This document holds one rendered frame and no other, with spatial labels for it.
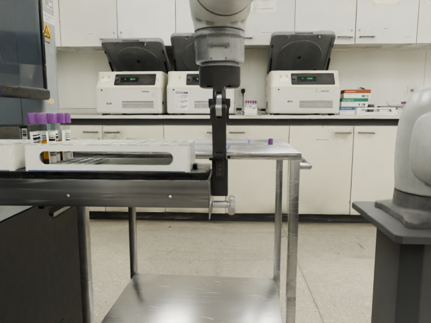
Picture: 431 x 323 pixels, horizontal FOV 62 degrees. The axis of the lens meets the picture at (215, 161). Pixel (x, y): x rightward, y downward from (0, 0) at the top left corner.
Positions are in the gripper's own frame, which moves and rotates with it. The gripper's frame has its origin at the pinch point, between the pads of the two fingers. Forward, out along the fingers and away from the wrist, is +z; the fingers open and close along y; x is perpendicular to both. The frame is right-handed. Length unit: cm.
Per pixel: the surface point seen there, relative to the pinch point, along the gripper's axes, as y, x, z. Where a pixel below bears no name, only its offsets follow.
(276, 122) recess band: -233, 38, -4
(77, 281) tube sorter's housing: -52, -52, 47
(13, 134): -33, -60, -6
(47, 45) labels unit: -58, -61, -35
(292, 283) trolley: -24.6, 18.2, 33.1
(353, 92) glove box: -269, 111, -29
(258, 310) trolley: -44, 11, 52
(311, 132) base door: -229, 66, 5
